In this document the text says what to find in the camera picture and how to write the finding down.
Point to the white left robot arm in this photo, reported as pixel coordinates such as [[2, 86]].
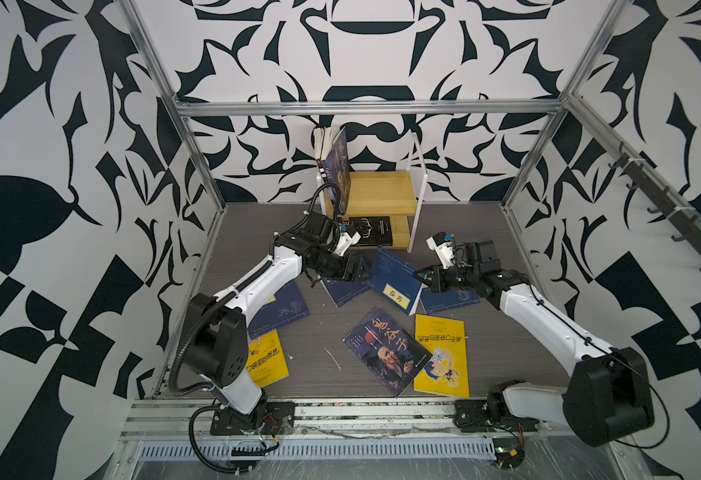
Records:
[[213, 349]]

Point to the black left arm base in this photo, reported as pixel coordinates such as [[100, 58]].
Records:
[[268, 418]]

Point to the black book yellow title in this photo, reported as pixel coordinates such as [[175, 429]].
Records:
[[373, 230]]

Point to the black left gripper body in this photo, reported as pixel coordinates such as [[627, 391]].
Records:
[[333, 266]]

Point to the yellow book right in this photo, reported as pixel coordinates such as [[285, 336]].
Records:
[[446, 372]]

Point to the grey wall hook rail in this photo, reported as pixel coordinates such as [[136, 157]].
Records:
[[666, 202]]

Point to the yellow book left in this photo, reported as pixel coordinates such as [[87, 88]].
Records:
[[267, 362]]

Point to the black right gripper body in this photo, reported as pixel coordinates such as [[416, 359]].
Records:
[[456, 278]]

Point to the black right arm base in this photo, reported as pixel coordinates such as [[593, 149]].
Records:
[[473, 415]]

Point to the black standing book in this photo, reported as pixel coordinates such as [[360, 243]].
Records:
[[323, 145]]

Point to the wooden white-framed bookshelf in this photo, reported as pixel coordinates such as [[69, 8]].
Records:
[[398, 195]]

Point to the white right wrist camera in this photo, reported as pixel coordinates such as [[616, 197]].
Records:
[[443, 246]]

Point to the purple portrait book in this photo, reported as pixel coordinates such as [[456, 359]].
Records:
[[387, 350], [340, 164]]

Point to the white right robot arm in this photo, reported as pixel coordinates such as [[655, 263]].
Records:
[[608, 395]]

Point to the white cable tie scrap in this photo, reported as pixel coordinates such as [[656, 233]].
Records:
[[333, 359]]

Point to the thick blue book yellow label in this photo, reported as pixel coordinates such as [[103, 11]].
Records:
[[394, 279]]

